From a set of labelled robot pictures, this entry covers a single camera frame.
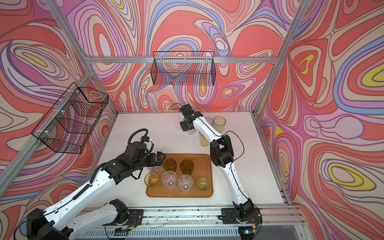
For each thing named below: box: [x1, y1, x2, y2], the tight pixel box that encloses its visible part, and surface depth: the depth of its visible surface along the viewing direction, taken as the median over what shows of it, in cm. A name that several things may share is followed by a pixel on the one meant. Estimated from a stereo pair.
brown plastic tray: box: [146, 153, 214, 198], surface depth 84 cm
